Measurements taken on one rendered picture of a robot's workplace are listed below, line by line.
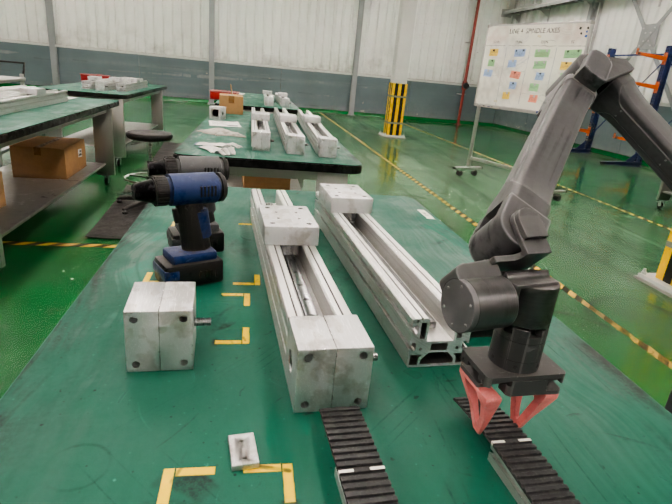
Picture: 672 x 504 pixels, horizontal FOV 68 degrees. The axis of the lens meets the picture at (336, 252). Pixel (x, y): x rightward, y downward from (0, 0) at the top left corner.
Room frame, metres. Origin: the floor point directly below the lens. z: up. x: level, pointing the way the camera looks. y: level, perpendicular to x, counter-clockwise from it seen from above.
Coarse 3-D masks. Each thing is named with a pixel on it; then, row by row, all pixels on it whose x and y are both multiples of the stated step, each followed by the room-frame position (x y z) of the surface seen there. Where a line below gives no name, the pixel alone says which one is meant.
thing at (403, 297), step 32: (320, 224) 1.34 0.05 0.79; (352, 224) 1.23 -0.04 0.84; (352, 256) 1.01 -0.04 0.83; (384, 256) 1.03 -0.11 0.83; (384, 288) 0.80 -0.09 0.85; (416, 288) 0.85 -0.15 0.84; (384, 320) 0.78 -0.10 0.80; (416, 320) 0.67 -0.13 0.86; (416, 352) 0.67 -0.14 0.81; (448, 352) 0.69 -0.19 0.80
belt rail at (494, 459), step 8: (488, 456) 0.48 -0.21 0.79; (496, 456) 0.47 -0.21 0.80; (496, 464) 0.47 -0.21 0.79; (504, 464) 0.45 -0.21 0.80; (496, 472) 0.46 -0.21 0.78; (504, 472) 0.45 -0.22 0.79; (504, 480) 0.45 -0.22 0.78; (512, 480) 0.44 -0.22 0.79; (512, 488) 0.43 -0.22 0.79; (520, 488) 0.42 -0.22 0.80; (520, 496) 0.42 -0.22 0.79
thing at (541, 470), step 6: (510, 468) 0.43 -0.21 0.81; (516, 468) 0.43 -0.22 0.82; (522, 468) 0.44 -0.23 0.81; (528, 468) 0.44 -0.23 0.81; (534, 468) 0.44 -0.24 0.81; (540, 468) 0.44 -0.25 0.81; (546, 468) 0.44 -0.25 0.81; (516, 474) 0.43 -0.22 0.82; (522, 474) 0.43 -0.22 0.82; (528, 474) 0.43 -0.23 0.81; (534, 474) 0.43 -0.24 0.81; (540, 474) 0.43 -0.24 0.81; (546, 474) 0.43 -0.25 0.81; (552, 474) 0.43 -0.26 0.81; (516, 480) 0.42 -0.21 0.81
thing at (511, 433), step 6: (486, 432) 0.49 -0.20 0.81; (492, 432) 0.49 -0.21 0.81; (498, 432) 0.49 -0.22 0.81; (504, 432) 0.50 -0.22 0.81; (510, 432) 0.50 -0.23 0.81; (516, 432) 0.50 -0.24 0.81; (522, 432) 0.50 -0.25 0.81; (492, 438) 0.48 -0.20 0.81; (498, 438) 0.48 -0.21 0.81; (504, 438) 0.48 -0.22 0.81; (510, 438) 0.49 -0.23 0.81; (516, 438) 0.49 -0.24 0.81; (522, 438) 0.49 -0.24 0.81
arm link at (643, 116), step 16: (576, 64) 0.83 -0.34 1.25; (624, 64) 0.88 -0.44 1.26; (560, 80) 0.85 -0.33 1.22; (608, 80) 0.83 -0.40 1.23; (624, 80) 0.86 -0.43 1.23; (608, 96) 0.86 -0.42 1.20; (624, 96) 0.84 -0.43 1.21; (640, 96) 0.86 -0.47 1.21; (608, 112) 0.86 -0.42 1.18; (624, 112) 0.84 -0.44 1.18; (640, 112) 0.83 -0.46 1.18; (656, 112) 0.85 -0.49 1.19; (624, 128) 0.84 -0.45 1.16; (640, 128) 0.82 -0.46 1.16; (656, 128) 0.81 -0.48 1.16; (640, 144) 0.82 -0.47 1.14; (656, 144) 0.81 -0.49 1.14; (656, 160) 0.81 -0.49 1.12
